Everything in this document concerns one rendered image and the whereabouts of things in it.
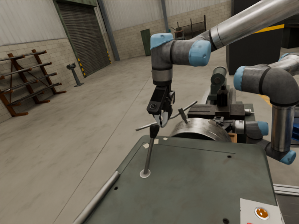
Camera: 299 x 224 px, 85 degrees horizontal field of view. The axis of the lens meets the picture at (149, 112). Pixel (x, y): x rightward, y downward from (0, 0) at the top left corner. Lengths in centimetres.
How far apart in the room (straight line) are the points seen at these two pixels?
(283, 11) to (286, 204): 153
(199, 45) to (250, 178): 39
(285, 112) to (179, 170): 52
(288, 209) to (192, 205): 141
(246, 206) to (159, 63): 46
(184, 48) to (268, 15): 24
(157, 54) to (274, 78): 47
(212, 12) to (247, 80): 1406
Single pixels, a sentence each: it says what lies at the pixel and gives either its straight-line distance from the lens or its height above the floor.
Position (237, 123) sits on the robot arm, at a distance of 102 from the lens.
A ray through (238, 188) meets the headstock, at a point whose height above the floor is 126.
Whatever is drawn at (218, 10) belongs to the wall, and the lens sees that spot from 1489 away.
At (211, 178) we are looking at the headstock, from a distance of 53.
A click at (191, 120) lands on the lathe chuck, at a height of 124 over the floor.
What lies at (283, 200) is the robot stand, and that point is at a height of 21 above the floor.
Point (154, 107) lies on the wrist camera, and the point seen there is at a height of 143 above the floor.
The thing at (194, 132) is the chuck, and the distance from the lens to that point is 74.
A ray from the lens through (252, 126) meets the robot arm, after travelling 102.
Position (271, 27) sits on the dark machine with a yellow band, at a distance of 546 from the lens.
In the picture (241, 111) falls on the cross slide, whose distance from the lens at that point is 144.
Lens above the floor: 166
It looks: 26 degrees down
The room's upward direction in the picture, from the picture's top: 14 degrees counter-clockwise
